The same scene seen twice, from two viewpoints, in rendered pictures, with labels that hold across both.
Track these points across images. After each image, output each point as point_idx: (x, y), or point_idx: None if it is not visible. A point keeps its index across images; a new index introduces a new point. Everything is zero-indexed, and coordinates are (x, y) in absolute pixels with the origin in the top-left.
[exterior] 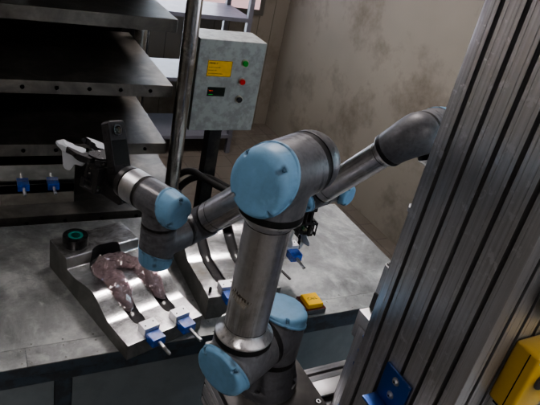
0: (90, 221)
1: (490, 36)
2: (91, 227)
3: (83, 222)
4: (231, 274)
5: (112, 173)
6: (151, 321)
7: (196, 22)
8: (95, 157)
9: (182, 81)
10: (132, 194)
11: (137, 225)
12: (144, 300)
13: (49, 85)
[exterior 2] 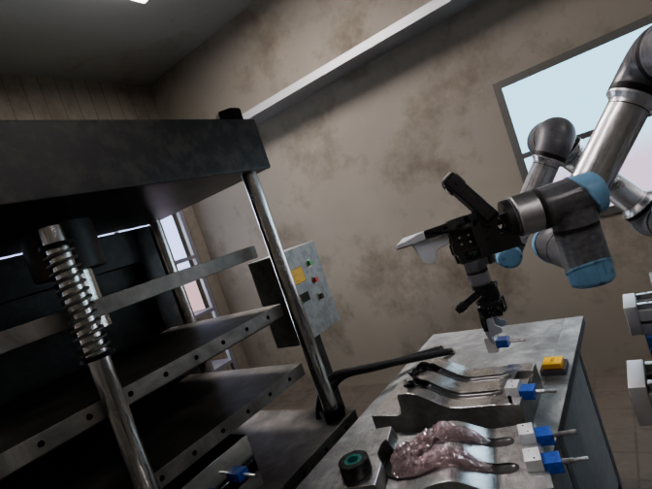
0: (308, 475)
1: None
2: (317, 477)
3: (304, 481)
4: (493, 386)
5: (492, 218)
6: (528, 451)
7: (276, 231)
8: (463, 215)
9: (291, 289)
10: (544, 205)
11: (348, 444)
12: (483, 453)
13: (189, 358)
